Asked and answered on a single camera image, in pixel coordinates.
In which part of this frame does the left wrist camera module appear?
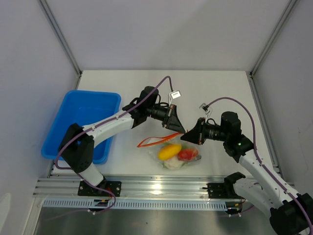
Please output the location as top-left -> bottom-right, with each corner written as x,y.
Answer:
168,91 -> 181,105

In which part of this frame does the aluminium corner post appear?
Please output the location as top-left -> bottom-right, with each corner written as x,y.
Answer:
249,0 -> 300,79
37,0 -> 82,77

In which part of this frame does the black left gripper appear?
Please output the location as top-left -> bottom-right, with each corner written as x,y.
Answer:
146,104 -> 185,135

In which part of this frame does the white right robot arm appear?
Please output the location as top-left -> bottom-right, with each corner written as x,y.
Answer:
181,112 -> 313,235

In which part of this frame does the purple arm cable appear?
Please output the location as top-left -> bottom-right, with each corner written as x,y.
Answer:
205,97 -> 313,235
45,75 -> 174,221

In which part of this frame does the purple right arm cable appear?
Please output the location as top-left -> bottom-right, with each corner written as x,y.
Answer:
205,97 -> 313,235

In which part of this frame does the left aluminium corner post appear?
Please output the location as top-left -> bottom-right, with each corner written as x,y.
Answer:
37,0 -> 82,77

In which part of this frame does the right side aluminium rail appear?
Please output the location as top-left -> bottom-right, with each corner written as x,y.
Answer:
246,72 -> 283,176

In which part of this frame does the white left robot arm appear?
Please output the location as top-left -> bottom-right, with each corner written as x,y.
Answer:
57,86 -> 185,196

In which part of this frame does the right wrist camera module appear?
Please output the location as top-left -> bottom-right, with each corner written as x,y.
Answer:
199,103 -> 212,121

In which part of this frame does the yellow toy lemon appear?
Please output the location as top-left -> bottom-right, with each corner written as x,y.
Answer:
158,144 -> 182,161

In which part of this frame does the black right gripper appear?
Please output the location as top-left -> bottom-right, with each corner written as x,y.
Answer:
180,117 -> 229,145

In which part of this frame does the aluminium front frame rail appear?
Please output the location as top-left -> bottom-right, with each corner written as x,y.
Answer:
32,174 -> 224,201

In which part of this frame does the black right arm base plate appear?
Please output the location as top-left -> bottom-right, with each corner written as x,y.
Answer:
203,182 -> 237,199

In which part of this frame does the blue plastic bin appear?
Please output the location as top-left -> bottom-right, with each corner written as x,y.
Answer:
41,90 -> 121,160

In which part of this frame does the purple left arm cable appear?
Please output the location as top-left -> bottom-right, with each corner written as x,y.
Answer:
45,75 -> 174,221

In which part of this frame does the clear orange-zipper zip bag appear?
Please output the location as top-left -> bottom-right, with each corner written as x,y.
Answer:
137,132 -> 202,170

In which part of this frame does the right aluminium corner post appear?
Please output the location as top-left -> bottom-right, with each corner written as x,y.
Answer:
249,0 -> 300,79

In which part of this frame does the orange red toy mango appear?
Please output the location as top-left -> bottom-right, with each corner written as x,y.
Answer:
178,148 -> 199,162

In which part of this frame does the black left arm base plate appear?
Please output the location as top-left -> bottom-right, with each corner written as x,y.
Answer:
78,180 -> 122,197

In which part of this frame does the white green toy cauliflower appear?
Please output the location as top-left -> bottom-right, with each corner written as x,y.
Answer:
163,158 -> 185,170

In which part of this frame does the white slotted cable duct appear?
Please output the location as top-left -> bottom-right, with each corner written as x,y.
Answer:
43,198 -> 227,211

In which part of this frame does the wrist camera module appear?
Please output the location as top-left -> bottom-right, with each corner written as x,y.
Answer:
168,91 -> 181,105
199,103 -> 212,121

